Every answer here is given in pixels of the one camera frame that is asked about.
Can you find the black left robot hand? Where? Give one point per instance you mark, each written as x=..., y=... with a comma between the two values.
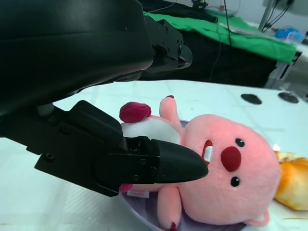
x=72, y=48

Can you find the pink plush doll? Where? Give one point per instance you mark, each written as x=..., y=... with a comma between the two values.
x=240, y=187

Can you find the purple plastic plate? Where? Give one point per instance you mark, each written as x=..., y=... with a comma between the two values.
x=142, y=207

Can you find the black table cloth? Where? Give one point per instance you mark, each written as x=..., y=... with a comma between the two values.
x=240, y=67

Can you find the green cloth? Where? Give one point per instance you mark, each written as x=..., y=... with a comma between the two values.
x=252, y=41

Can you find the blue plastic bag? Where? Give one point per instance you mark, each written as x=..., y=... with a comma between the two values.
x=288, y=34

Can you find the orange and white bread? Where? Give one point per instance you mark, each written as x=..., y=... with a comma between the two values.
x=293, y=178

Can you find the grey metal post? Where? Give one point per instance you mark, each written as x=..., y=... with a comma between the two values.
x=265, y=14

